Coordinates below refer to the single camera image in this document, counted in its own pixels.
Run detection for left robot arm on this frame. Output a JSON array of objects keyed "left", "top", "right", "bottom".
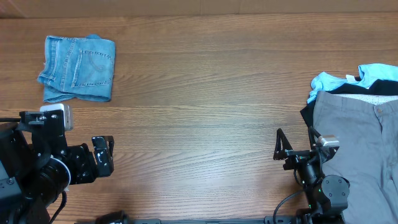
[{"left": 1, "top": 122, "right": 114, "bottom": 223}]

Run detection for light blue denim jeans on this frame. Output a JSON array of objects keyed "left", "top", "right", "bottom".
[{"left": 37, "top": 34, "right": 116, "bottom": 103}]

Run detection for grey garment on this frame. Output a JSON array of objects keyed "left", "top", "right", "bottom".
[{"left": 313, "top": 92, "right": 397, "bottom": 223}]

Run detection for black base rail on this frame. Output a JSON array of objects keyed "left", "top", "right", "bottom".
[{"left": 77, "top": 210, "right": 306, "bottom": 224}]

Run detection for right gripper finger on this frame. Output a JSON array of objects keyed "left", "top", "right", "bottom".
[
  {"left": 308, "top": 126, "right": 321, "bottom": 149},
  {"left": 273, "top": 128, "right": 294, "bottom": 160}
]

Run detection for black garment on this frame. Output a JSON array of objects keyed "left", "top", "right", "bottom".
[{"left": 300, "top": 80, "right": 397, "bottom": 127}]

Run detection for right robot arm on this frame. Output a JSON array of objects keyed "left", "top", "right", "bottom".
[{"left": 271, "top": 127, "right": 350, "bottom": 223}]

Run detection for light blue shirt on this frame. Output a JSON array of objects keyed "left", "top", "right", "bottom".
[{"left": 307, "top": 63, "right": 397, "bottom": 103}]

